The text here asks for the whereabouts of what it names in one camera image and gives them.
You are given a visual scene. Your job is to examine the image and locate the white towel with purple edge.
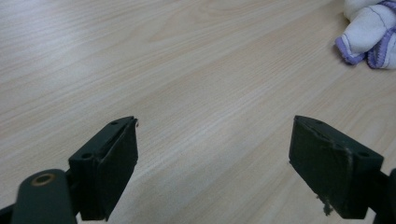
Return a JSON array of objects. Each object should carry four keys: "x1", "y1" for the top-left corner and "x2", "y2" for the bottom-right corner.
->
[{"x1": 334, "y1": 0, "x2": 396, "y2": 70}]

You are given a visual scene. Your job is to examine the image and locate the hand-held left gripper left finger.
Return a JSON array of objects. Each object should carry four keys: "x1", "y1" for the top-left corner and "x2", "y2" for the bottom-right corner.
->
[{"x1": 68, "y1": 116, "x2": 139, "y2": 222}]

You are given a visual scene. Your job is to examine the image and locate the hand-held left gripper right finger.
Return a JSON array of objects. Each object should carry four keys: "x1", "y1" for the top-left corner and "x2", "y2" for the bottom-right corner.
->
[{"x1": 288, "y1": 115, "x2": 385, "y2": 220}]

